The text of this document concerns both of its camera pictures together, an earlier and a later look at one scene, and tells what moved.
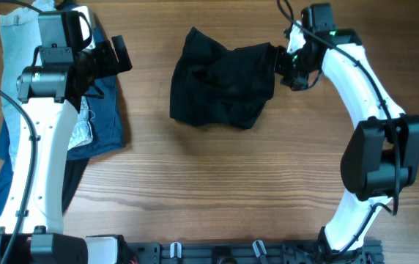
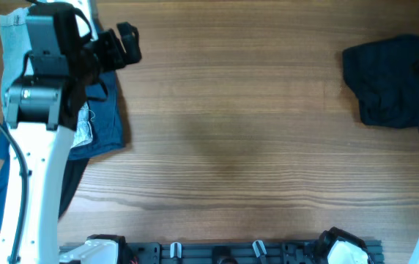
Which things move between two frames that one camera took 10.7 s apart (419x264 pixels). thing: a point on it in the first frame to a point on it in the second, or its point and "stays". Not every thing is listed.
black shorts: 214,85 to 388,89
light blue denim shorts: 20,39 stays
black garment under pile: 74,169 stays
